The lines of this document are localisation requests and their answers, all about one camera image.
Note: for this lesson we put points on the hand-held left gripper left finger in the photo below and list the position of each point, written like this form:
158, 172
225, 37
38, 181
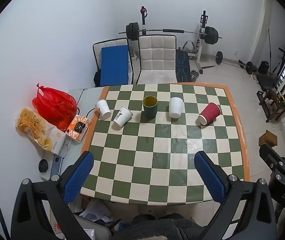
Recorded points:
78, 177

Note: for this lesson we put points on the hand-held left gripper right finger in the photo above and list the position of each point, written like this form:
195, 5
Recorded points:
210, 177

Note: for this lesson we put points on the dark green cup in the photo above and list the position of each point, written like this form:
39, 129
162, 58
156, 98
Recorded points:
149, 106

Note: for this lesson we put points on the red ribbed paper cup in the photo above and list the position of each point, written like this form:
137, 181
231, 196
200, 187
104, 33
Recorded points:
208, 114

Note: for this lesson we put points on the plain white paper cup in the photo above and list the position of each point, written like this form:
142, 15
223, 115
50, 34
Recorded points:
103, 108

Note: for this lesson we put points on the white paper cup black print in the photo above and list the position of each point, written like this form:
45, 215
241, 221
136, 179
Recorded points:
122, 116

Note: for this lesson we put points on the white ribbed paper cup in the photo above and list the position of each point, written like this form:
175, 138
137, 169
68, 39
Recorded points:
175, 107

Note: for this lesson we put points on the wooden block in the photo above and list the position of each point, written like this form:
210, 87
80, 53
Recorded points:
267, 138

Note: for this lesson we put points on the black round lid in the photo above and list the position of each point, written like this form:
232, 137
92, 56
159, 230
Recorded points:
43, 165

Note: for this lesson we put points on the crumpled papers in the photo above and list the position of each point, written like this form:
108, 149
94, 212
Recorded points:
95, 212

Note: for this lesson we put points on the white cardboard box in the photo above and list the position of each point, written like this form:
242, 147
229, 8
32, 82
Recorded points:
56, 220

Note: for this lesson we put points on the orange patterned box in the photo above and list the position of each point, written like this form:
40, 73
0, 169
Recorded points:
78, 128

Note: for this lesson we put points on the green white checkered table mat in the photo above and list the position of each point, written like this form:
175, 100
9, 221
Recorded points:
162, 155

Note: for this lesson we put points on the clear bag of chips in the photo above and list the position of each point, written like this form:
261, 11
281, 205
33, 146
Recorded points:
36, 127

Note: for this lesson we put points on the dark fleece clothing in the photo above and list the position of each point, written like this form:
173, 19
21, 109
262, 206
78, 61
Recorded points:
157, 227

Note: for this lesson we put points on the red plastic bag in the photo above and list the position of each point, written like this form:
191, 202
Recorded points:
55, 107

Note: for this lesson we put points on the black speaker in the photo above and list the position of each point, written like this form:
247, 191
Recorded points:
264, 67

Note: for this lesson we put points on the black exercise machine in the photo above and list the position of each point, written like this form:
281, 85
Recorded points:
282, 62

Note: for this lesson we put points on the small barbell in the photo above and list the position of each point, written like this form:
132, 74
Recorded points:
245, 66

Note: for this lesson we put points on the silver dumbbell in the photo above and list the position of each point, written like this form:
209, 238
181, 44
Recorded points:
194, 75

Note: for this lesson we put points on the dark weight bench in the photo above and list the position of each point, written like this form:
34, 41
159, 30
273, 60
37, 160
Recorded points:
182, 66

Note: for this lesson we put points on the blue board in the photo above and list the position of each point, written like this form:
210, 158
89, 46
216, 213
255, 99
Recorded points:
114, 66

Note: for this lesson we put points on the white quilted chair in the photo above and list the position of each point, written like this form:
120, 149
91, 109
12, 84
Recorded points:
157, 57

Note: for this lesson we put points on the white barbell rack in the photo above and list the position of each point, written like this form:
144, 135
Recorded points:
202, 37

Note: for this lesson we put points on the barbell with black plates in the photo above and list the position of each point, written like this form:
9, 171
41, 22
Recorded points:
157, 31

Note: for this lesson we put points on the white chair black frame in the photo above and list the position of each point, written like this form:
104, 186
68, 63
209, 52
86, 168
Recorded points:
97, 50

